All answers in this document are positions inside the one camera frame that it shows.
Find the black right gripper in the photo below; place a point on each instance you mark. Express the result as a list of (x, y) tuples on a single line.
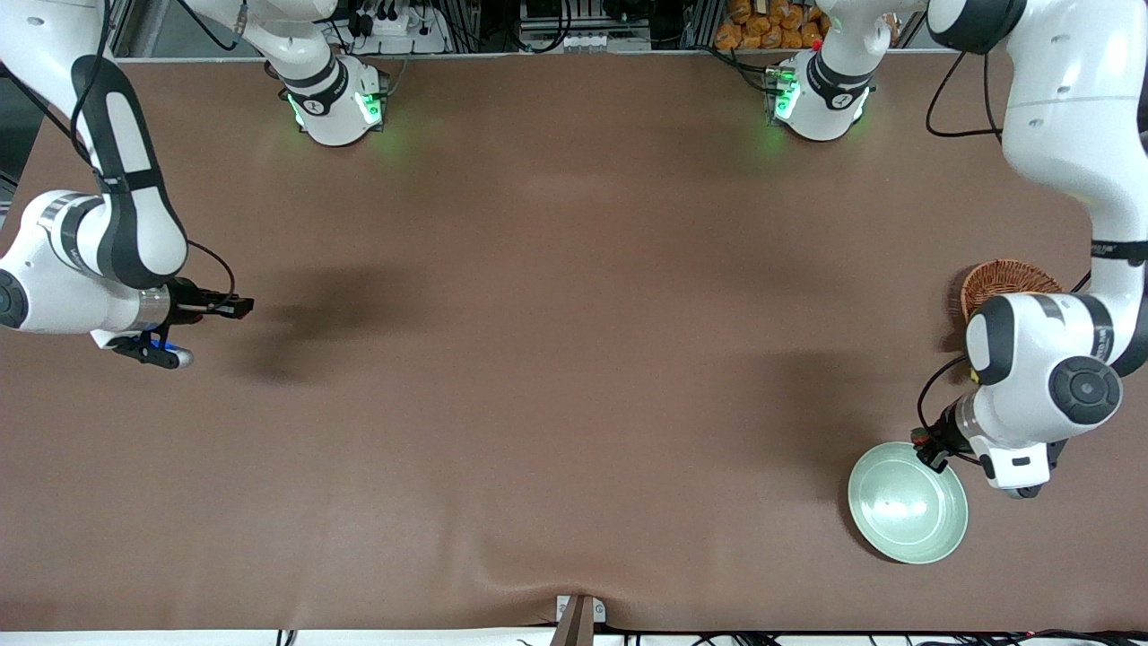
[(190, 301)]

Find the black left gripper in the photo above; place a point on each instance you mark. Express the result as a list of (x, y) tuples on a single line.
[(944, 433)]

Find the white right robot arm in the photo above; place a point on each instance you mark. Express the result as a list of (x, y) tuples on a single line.
[(134, 233)]

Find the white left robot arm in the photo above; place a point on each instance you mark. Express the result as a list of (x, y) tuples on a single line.
[(1058, 117)]

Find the pale green round plate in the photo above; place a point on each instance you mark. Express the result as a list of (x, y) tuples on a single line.
[(901, 511)]

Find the brown wicker basket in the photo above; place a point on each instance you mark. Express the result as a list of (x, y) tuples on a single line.
[(995, 278)]

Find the white power strip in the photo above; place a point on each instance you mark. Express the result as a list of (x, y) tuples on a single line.
[(399, 22)]

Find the large table cover mat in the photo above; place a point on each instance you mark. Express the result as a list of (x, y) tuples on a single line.
[(583, 404)]

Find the pile of golden bread rolls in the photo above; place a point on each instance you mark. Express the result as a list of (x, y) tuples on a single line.
[(762, 27)]

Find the white connector strip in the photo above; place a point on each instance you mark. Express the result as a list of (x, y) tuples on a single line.
[(610, 41)]

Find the metal table clamp bracket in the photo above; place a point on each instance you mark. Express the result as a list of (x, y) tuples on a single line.
[(578, 619)]

